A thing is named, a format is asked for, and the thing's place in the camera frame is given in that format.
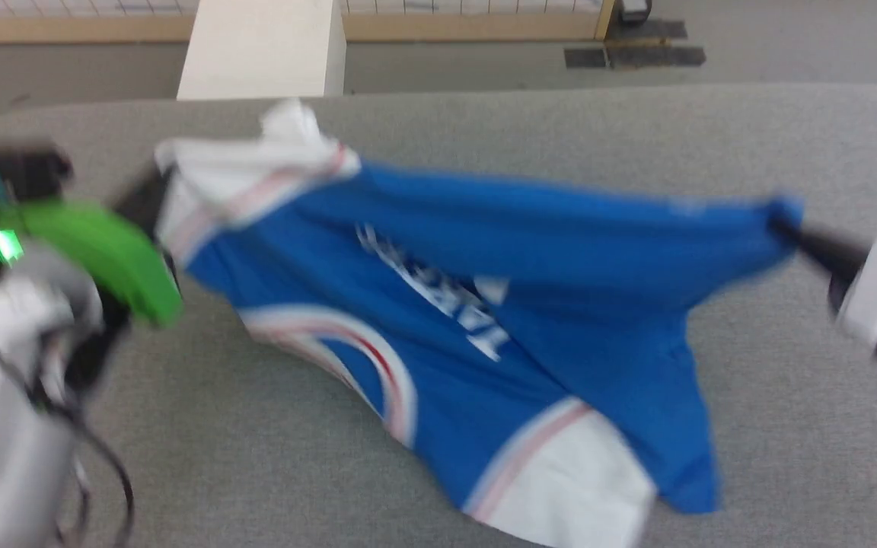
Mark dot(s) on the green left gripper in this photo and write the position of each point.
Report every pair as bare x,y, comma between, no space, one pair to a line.
111,255

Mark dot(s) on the blue white sports shirt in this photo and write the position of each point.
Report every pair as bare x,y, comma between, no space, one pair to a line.
545,304

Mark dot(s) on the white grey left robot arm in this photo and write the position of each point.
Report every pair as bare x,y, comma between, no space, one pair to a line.
4,396

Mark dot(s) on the white box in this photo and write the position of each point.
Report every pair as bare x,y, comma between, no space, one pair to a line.
263,53

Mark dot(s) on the grey metal stand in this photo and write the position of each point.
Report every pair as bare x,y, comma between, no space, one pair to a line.
635,9

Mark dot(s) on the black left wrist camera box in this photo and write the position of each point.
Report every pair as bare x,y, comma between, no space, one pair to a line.
20,171

